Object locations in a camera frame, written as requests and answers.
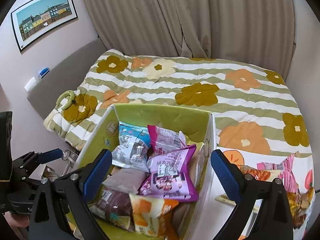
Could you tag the white grey snack packet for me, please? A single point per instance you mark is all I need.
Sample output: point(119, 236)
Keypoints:
point(130, 155)

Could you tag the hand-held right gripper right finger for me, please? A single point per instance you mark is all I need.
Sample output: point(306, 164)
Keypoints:
point(225, 176)

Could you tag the person's left hand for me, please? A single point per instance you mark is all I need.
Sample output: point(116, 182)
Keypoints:
point(16, 220)

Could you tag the translucent pale snack packet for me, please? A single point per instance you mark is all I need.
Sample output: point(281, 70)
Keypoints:
point(122, 180)

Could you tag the grey headboard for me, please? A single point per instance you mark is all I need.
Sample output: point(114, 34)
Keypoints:
point(67, 72)

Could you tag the white wall switch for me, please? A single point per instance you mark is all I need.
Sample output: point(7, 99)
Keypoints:
point(30, 83)

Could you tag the dark brown snack packet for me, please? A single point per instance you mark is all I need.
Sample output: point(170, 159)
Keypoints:
point(112, 205)

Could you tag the gold snack packet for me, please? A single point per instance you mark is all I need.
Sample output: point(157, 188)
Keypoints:
point(300, 202)

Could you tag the light blue snack packet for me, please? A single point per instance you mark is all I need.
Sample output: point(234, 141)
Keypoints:
point(130, 131)

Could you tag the white orange printed paper sheet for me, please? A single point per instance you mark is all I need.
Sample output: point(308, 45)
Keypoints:
point(260, 157)

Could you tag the floral striped blanket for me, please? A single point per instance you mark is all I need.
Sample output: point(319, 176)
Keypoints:
point(200, 80)

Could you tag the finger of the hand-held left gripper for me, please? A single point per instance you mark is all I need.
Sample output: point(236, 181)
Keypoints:
point(50, 154)
point(30, 181)

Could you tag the cream orange snack packet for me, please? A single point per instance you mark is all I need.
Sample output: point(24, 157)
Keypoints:
point(147, 212)

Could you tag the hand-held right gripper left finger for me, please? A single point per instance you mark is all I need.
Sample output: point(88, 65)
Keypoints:
point(97, 175)

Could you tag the pink translucent snack packet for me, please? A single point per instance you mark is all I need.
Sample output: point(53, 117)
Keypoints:
point(162, 140)

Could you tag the pink striped snack packet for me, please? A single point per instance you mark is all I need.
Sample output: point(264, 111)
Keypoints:
point(287, 172)

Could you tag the framed houses picture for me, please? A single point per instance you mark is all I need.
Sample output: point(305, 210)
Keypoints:
point(43, 17)

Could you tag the beige curtain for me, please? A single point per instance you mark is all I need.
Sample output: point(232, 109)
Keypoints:
point(195, 17)

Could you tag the magenta cartoon snack packet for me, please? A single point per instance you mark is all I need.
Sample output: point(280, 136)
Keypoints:
point(170, 187)

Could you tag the blue white small device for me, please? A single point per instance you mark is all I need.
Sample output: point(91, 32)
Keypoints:
point(43, 71)

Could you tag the green cardboard box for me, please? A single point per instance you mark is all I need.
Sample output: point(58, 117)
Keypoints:
point(160, 116)

